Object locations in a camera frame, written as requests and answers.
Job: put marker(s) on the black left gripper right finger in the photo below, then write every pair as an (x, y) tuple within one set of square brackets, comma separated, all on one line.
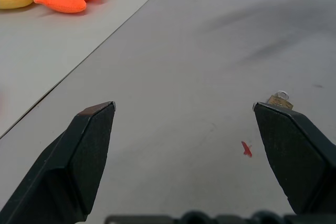
[(296, 155)]

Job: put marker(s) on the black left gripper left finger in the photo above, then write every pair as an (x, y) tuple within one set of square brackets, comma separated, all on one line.
[(65, 166)]

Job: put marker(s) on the red cross mark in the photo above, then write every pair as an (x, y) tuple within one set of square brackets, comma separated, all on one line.
[(246, 149)]

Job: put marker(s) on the brass padlock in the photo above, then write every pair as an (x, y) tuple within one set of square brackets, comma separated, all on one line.
[(280, 101)]

